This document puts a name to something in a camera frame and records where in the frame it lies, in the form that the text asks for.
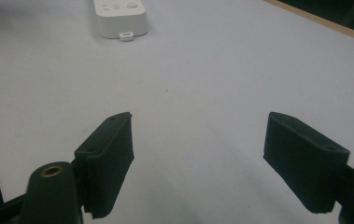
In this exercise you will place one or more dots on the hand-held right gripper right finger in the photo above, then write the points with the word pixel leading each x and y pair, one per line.
pixel 302 161

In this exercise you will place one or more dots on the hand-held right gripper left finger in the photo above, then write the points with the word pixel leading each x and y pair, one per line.
pixel 106 161

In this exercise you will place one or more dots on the white power strip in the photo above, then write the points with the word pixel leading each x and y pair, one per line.
pixel 120 17

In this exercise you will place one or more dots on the small white plug cap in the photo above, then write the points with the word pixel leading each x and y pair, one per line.
pixel 126 36

